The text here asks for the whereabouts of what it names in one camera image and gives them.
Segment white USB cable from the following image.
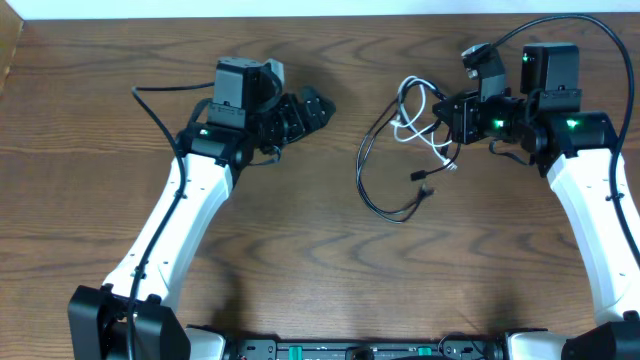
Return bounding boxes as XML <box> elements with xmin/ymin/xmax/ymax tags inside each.
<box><xmin>390</xmin><ymin>75</ymin><xmax>459</xmax><ymax>171</ymax></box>

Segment black USB cable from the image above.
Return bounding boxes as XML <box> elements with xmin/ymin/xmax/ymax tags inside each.
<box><xmin>355</xmin><ymin>77</ymin><xmax>461</xmax><ymax>224</ymax></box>

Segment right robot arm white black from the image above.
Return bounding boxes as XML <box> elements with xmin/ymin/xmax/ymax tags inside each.
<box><xmin>433</xmin><ymin>43</ymin><xmax>639</xmax><ymax>359</ymax></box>

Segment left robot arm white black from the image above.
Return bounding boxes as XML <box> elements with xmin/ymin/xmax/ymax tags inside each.
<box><xmin>68</xmin><ymin>87</ymin><xmax>336</xmax><ymax>359</ymax></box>

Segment cardboard panel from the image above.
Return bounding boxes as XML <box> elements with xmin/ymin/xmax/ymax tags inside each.
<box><xmin>0</xmin><ymin>0</ymin><xmax>24</xmax><ymax>92</ymax></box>

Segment black left camera cable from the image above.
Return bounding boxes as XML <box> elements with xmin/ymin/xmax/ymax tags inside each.
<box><xmin>124</xmin><ymin>82</ymin><xmax>216</xmax><ymax>360</ymax></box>

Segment black camera cable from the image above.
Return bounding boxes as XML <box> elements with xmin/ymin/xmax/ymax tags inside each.
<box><xmin>492</xmin><ymin>13</ymin><xmax>640</xmax><ymax>269</ymax></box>
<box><xmin>124</xmin><ymin>82</ymin><xmax>216</xmax><ymax>360</ymax></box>

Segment black right camera cable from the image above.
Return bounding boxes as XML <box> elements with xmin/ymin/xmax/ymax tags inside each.
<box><xmin>492</xmin><ymin>13</ymin><xmax>640</xmax><ymax>269</ymax></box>

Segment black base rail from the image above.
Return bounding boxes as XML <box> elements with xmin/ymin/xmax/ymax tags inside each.
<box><xmin>222</xmin><ymin>335</ymin><xmax>508</xmax><ymax>360</ymax></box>

